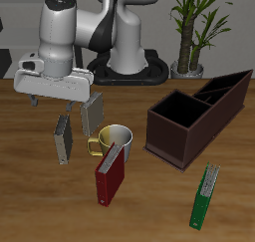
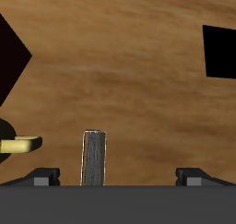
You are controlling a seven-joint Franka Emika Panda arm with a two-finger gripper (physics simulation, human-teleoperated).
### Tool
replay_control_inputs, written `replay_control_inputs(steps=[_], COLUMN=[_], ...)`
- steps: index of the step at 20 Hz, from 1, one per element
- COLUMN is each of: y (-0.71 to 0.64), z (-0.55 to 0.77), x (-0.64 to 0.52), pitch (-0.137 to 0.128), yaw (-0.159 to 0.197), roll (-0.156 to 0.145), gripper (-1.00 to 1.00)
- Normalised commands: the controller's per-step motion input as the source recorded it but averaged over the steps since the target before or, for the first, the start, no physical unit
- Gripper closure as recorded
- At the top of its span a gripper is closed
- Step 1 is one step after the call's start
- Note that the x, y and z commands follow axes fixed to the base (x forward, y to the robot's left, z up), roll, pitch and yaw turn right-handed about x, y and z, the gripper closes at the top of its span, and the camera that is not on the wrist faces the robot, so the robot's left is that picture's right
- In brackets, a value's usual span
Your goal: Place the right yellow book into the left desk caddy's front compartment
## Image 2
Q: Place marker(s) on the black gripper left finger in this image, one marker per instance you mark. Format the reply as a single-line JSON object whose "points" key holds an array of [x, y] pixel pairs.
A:
{"points": [[43, 177]]}

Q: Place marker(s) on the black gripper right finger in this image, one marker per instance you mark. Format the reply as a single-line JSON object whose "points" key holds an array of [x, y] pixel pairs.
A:
{"points": [[192, 177]]}

